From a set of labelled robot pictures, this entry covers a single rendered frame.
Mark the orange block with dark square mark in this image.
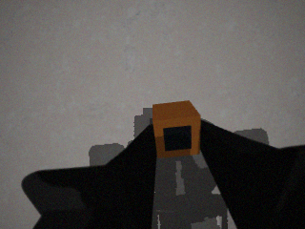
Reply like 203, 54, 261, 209
152, 100, 201, 158

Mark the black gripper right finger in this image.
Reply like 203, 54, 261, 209
200, 120, 305, 229

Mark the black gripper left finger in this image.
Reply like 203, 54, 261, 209
21, 124, 157, 229

